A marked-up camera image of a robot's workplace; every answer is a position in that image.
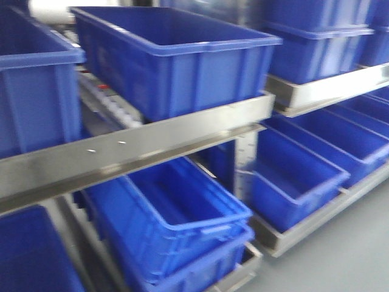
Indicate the blue stacked bins lower centre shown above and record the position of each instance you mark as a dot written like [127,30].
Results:
[169,227]

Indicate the large blue bin upper centre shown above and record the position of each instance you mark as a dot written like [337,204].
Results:
[168,62]

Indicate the blue bin lower right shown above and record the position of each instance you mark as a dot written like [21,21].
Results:
[293,175]

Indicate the blue bin upper right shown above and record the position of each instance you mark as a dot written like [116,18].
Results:
[321,39]

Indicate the blue bin upper left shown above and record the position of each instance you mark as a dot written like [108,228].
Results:
[40,107]

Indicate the steel flow rack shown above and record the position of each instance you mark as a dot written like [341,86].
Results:
[50,174]

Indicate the blue bin lower left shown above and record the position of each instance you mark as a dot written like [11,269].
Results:
[33,257]

